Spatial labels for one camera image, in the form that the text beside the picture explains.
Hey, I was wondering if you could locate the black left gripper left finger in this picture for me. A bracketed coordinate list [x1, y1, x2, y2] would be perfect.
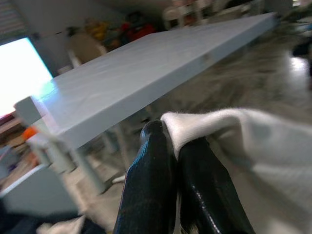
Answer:
[113, 120, 180, 234]

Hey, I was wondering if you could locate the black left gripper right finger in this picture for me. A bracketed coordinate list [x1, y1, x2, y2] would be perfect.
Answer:
[178, 137, 254, 234]

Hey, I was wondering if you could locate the white garment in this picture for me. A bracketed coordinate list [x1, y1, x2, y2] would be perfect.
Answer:
[36, 108, 312, 234]

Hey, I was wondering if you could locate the white plastic folding table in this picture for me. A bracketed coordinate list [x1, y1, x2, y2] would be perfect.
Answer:
[14, 12, 281, 195]

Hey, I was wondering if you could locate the orange ball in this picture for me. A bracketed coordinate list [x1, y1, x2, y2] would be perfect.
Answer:
[22, 126, 41, 141]

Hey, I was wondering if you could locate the beige baby seat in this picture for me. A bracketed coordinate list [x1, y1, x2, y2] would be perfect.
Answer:
[66, 34, 108, 69]

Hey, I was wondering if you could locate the yellow plush toy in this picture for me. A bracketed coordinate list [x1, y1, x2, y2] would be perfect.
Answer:
[85, 19, 111, 41]

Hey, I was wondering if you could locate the white rolling storage trolley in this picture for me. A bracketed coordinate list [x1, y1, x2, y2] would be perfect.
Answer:
[162, 0, 210, 28]

